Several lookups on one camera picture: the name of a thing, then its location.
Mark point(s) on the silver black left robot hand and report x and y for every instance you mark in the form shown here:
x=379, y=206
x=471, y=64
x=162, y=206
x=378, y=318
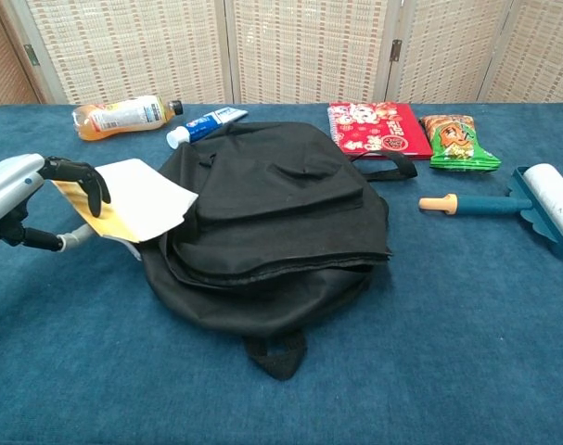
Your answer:
x=7, y=185

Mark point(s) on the white book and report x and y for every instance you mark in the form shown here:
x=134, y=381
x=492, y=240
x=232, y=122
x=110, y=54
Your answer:
x=137, y=199

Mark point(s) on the black backpack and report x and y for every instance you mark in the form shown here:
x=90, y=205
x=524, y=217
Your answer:
x=272, y=232

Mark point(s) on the orange drink bottle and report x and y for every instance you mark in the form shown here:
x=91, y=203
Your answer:
x=118, y=116

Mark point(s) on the blue white toothpaste tube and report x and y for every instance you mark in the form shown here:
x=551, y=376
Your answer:
x=202, y=125

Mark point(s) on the woven folding screen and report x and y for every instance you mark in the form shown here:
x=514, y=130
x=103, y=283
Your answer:
x=309, y=46

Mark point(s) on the red spiral notebook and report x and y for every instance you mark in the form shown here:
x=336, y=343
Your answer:
x=378, y=130

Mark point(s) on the green orange snack bag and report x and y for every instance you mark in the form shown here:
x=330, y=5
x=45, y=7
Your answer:
x=452, y=139

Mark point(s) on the blue felt table cover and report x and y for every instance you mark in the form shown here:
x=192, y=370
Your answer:
x=448, y=324

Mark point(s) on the teal lint roller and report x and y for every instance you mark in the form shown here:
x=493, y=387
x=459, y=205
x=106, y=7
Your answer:
x=485, y=204

